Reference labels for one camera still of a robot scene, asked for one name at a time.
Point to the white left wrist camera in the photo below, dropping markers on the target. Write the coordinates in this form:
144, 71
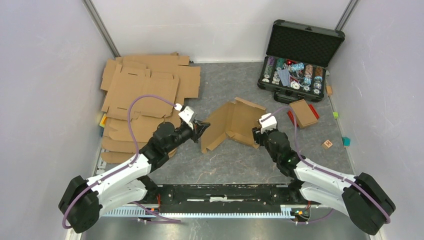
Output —
186, 114

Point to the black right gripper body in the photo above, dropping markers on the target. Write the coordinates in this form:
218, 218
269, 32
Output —
261, 138

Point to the wooden letter cube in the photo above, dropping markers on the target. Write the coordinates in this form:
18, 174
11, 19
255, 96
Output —
327, 144

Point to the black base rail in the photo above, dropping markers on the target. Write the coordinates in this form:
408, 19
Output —
223, 198

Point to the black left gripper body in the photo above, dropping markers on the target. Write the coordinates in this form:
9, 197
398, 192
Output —
186, 133

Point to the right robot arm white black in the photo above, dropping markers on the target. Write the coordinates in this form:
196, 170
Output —
359, 197

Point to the black poker chip case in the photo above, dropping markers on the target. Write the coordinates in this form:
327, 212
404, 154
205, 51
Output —
296, 59

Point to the small wooden block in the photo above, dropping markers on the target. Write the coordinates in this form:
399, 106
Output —
329, 90

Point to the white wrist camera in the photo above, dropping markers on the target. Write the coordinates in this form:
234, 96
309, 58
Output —
186, 114
267, 123

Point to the colourful blocks under cardboard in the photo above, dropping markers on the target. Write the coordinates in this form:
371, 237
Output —
102, 124

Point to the stack of flat cardboard sheets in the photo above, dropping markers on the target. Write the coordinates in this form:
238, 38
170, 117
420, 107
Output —
140, 91

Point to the red flat block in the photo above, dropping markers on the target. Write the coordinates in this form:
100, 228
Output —
313, 110

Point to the teal cube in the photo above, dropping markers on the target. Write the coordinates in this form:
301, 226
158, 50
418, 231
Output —
346, 141

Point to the brown cardboard box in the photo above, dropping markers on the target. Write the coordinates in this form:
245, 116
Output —
303, 116
233, 120

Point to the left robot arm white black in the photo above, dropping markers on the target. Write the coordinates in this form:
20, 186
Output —
86, 200

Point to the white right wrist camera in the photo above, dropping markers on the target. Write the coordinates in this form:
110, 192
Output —
267, 123

